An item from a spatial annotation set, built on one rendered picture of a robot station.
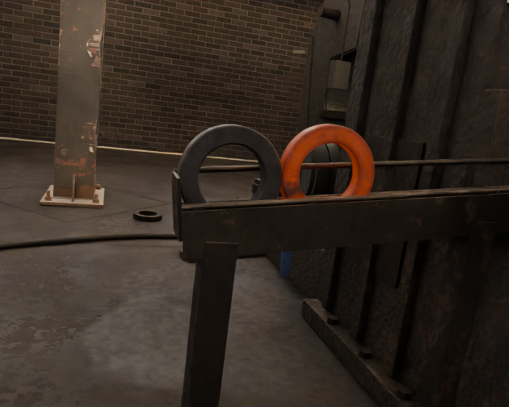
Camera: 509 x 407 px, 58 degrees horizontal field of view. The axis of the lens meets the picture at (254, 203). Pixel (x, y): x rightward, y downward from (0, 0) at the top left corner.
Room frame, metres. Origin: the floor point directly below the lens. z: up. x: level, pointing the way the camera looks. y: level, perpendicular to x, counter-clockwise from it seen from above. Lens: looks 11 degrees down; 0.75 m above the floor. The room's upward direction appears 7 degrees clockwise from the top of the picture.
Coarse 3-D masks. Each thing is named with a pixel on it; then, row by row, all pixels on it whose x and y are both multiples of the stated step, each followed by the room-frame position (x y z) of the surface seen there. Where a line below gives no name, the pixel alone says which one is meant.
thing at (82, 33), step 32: (64, 0) 3.01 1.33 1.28; (96, 0) 3.07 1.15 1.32; (64, 32) 3.01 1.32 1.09; (96, 32) 3.06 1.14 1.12; (64, 64) 3.02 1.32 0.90; (96, 64) 3.07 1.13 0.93; (64, 96) 3.02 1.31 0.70; (96, 96) 3.08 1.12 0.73; (64, 128) 3.02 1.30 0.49; (96, 128) 3.36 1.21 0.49; (64, 160) 3.02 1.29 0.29; (64, 192) 3.03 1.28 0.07; (96, 192) 3.34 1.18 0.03
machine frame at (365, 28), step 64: (384, 0) 1.58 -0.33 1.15; (448, 0) 1.28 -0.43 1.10; (384, 64) 1.52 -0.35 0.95; (448, 64) 1.19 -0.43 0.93; (384, 128) 1.46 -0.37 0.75; (448, 128) 1.18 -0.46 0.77; (384, 256) 1.33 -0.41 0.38; (320, 320) 1.53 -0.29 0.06; (384, 320) 1.29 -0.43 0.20; (384, 384) 1.15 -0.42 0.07
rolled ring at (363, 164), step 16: (320, 128) 0.83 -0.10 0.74; (336, 128) 0.84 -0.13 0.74; (288, 144) 0.84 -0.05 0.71; (304, 144) 0.82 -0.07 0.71; (320, 144) 0.83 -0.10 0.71; (352, 144) 0.85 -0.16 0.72; (288, 160) 0.82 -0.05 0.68; (352, 160) 0.88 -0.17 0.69; (368, 160) 0.86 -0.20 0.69; (288, 176) 0.82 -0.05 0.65; (352, 176) 0.88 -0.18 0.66; (368, 176) 0.86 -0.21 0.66; (288, 192) 0.82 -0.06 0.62; (352, 192) 0.86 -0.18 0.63; (368, 192) 0.86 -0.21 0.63
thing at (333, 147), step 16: (336, 144) 2.24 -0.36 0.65; (304, 160) 2.19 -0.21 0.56; (320, 160) 2.11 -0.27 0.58; (336, 160) 2.15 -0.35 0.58; (304, 176) 2.17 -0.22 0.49; (320, 176) 2.09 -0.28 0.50; (304, 192) 2.14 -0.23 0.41; (320, 192) 2.11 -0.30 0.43; (272, 256) 2.29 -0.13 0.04; (304, 256) 1.94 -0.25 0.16; (320, 256) 1.80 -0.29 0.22; (288, 272) 2.07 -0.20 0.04; (304, 272) 1.92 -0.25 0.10; (320, 272) 1.78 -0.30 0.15; (304, 288) 1.89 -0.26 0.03
